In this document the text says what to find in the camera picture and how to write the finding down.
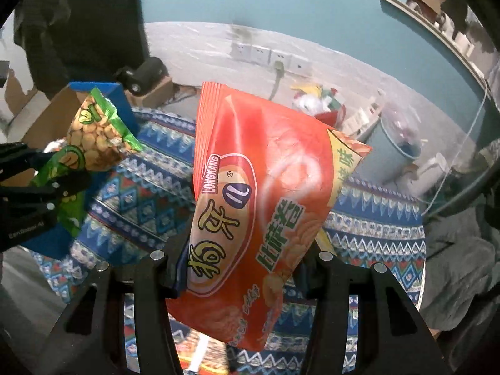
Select grey-blue trash bin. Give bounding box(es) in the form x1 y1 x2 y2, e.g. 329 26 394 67
357 103 425 185

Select orange snack bag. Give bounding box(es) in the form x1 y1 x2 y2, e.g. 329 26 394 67
166 82 373 354

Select white crumpled bag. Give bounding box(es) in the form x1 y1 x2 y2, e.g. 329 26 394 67
294 92 333 116

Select blue-rimmed cardboard box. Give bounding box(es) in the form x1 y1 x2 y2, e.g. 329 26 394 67
16 81 141 260

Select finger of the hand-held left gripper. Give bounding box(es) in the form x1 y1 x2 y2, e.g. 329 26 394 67
0 171 93 213
0 142 55 183

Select green snack packet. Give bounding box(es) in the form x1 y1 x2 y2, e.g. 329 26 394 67
31 88 143 237

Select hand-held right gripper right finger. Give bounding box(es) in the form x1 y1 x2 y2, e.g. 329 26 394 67
293 240 454 375

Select white wall shelf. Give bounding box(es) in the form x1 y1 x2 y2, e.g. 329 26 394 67
378 0 493 87

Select yellow crumpled wrapper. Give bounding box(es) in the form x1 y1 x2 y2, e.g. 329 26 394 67
291 83 323 95

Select grey power plug cable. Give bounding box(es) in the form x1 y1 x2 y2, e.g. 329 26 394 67
268 60 285 101

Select white hanging cable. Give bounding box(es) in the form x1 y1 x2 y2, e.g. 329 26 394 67
425 78 491 212

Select white cardboard box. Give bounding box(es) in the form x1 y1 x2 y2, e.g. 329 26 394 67
343 90 388 142

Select grey cloth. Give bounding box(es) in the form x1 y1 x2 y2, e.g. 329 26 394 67
424 260 483 333

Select patterned blue blanket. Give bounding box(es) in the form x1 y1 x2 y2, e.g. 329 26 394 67
31 107 426 375

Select white wall socket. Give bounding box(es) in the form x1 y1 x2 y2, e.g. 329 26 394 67
270 49 292 69
291 55 313 73
230 43 251 62
250 46 271 65

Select dark cabinet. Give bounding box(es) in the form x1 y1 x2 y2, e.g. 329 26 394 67
12 0 151 99

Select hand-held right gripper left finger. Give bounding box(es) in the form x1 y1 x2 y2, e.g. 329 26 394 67
33 235 194 375

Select small brown cardboard box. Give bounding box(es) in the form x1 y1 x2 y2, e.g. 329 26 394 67
137 76 177 107

